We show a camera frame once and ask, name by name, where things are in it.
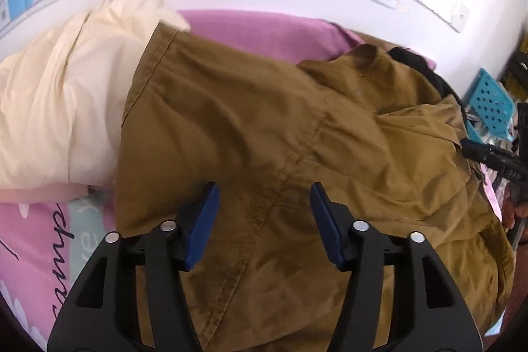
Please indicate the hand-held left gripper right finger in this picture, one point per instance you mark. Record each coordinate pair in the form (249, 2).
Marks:
(328, 220)

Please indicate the patterned light cloth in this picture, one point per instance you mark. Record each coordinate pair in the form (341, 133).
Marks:
(493, 187)

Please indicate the brown jacket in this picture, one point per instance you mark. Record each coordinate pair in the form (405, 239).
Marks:
(264, 129)

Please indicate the pink printed bed sheet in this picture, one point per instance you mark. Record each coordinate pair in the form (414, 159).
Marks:
(268, 34)

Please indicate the person's right hand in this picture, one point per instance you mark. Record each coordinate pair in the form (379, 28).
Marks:
(513, 207)

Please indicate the black cloth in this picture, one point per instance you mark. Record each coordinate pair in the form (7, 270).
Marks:
(412, 59)

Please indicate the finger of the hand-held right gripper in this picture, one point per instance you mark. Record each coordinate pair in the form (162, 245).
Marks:
(480, 152)

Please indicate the blue perforated plastic basket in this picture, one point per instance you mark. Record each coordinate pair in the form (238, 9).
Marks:
(493, 100)

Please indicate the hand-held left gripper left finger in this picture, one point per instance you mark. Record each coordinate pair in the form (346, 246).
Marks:
(204, 220)

